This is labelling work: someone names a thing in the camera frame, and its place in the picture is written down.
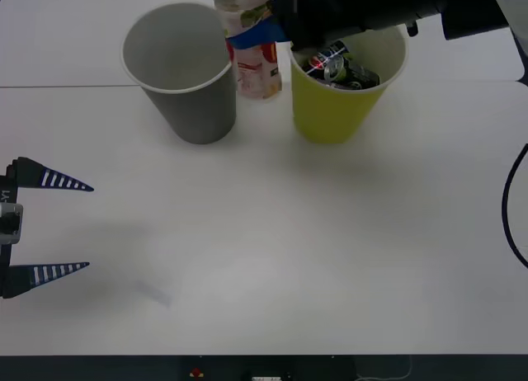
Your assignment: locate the can with silver lid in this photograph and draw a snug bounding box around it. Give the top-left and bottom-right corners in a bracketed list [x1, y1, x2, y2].
[323, 54, 347, 84]

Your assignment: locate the plastic bottle with pink label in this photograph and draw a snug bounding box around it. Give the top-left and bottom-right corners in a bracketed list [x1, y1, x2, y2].
[212, 0, 284, 101]

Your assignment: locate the black cable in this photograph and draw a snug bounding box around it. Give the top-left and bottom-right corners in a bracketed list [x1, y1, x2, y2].
[501, 143, 528, 270]

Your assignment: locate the grey plastic bin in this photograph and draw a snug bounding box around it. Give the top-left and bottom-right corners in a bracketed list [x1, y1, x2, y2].
[120, 1, 239, 146]

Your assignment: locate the thin white cable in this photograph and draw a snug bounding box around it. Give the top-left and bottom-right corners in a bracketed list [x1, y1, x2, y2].
[355, 354, 414, 381]

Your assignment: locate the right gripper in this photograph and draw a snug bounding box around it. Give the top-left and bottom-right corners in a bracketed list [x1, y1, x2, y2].
[226, 0, 418, 53]

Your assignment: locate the blue and red can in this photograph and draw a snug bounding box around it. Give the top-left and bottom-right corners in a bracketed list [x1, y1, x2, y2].
[302, 40, 351, 75]

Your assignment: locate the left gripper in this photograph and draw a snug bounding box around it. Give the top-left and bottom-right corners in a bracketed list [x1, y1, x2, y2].
[0, 157, 95, 299]

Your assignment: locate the black robot torso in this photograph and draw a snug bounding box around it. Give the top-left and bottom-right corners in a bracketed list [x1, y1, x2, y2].
[0, 354, 528, 381]

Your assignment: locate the yellow-green plastic bin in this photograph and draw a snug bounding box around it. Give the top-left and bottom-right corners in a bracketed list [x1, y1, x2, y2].
[288, 24, 410, 145]

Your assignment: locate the black can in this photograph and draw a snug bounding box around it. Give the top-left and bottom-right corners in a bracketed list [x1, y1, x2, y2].
[332, 59, 381, 91]

